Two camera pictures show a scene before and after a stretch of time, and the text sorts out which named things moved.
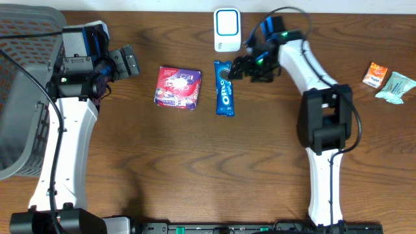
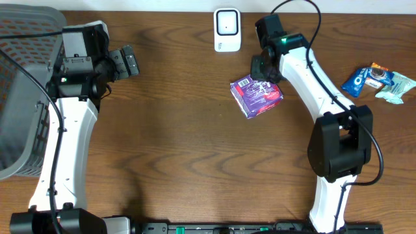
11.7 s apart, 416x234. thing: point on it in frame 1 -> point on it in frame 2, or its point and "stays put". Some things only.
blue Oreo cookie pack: (225, 73) -> (354, 83)
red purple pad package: (177, 88) -> (254, 96)
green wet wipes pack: (396, 86) stays put
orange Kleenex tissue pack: (374, 75) stays put
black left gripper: (116, 64) stays put
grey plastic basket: (30, 38) stays put
